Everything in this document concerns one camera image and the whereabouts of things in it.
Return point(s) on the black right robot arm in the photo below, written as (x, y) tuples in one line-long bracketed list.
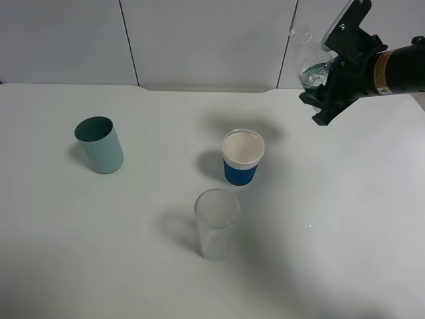
[(378, 73)]

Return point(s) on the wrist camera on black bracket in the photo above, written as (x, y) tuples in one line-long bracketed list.
[(347, 39)]

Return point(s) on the clear bottle green label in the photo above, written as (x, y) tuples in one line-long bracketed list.
[(311, 62)]

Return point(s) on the clear drinking glass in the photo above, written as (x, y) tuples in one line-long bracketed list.
[(216, 212)]

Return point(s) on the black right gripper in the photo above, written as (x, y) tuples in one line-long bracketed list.
[(345, 84)]

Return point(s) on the white cup blue sleeve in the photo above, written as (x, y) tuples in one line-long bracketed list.
[(242, 151)]

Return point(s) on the teal plastic cup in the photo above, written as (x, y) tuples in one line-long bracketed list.
[(99, 140)]

